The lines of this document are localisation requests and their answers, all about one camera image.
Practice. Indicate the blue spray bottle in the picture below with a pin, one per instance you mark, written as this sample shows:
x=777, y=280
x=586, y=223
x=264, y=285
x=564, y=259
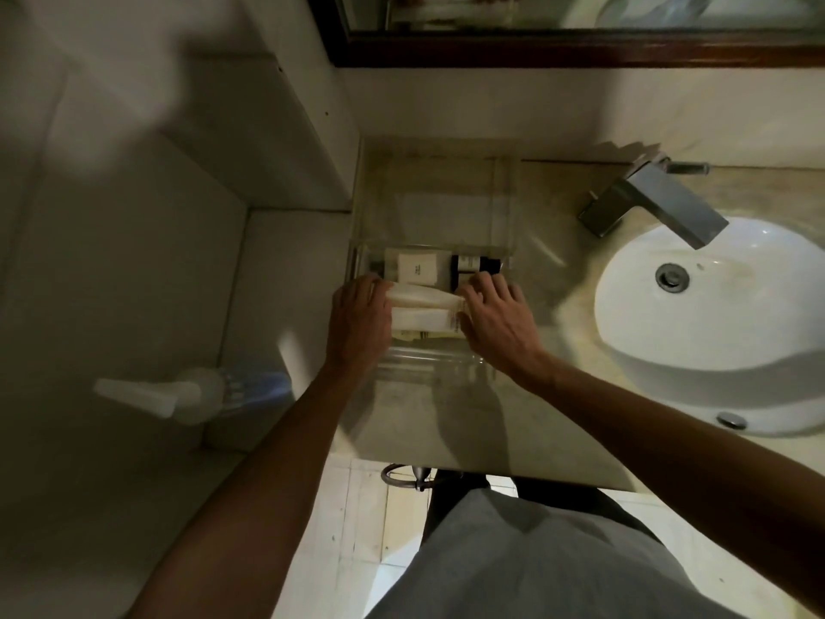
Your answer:
x=206, y=393

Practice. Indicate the white sink basin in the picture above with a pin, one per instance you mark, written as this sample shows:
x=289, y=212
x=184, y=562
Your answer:
x=722, y=315

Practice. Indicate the person's right forearm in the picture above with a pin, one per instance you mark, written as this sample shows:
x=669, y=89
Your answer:
x=696, y=444

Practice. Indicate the person's grey shirt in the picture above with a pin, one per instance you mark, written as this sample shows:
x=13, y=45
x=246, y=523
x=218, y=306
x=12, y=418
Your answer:
x=548, y=560

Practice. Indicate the small square white packet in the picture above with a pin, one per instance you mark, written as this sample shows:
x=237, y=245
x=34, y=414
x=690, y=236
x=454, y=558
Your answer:
x=416, y=267

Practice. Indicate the person's left hand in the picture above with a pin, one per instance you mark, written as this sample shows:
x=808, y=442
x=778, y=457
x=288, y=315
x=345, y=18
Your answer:
x=358, y=325

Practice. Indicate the person's right hand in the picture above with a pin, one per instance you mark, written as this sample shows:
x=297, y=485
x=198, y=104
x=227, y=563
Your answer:
x=503, y=325

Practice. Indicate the person's left forearm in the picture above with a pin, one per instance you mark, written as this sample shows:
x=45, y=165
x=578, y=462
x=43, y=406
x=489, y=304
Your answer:
x=258, y=489

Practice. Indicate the transparent tray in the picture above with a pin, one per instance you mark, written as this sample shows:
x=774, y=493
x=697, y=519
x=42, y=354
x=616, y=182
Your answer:
x=438, y=199

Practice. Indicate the chrome square faucet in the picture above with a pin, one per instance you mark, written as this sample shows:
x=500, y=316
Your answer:
x=657, y=199

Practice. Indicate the wooden framed mirror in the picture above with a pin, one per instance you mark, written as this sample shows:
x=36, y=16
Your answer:
x=580, y=48

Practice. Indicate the small dark toiletry bottle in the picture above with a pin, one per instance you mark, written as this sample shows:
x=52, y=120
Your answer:
x=474, y=261

